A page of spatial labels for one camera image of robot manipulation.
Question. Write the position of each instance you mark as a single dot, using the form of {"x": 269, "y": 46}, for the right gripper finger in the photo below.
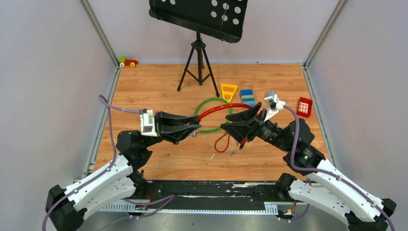
{"x": 239, "y": 131}
{"x": 244, "y": 115}

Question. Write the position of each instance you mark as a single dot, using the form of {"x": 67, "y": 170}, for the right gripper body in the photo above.
{"x": 257, "y": 124}

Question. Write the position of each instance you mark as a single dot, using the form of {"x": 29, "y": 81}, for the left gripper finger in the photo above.
{"x": 177, "y": 133}
{"x": 167, "y": 119}

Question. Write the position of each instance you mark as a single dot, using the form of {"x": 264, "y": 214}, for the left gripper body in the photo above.
{"x": 158, "y": 127}

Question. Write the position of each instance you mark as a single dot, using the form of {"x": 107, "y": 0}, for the red padlock with thin cable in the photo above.
{"x": 222, "y": 143}

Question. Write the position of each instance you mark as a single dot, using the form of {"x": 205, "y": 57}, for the small key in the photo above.
{"x": 232, "y": 153}

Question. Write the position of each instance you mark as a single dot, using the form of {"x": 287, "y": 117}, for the green cable lock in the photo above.
{"x": 198, "y": 109}

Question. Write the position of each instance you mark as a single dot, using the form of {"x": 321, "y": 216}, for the thick red cable lock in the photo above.
{"x": 218, "y": 108}

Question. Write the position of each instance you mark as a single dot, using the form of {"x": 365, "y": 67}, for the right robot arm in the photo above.
{"x": 338, "y": 196}

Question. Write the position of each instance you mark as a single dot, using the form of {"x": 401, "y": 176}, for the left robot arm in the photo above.
{"x": 67, "y": 208}

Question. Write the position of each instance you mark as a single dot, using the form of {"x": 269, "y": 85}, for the blue green stacked blocks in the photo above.
{"x": 247, "y": 97}

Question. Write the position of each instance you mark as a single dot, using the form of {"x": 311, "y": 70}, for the yellow triangular plastic piece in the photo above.
{"x": 228, "y": 91}

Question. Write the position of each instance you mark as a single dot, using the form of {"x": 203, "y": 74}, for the red window block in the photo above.
{"x": 304, "y": 107}

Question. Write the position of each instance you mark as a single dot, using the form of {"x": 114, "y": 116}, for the toy car red green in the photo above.
{"x": 123, "y": 61}

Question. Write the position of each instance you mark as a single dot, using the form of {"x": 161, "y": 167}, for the black music stand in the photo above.
{"x": 220, "y": 19}

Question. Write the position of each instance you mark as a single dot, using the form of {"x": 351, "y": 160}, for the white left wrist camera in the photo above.
{"x": 147, "y": 123}

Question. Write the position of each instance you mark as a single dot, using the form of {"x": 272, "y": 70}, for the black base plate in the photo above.
{"x": 216, "y": 195}

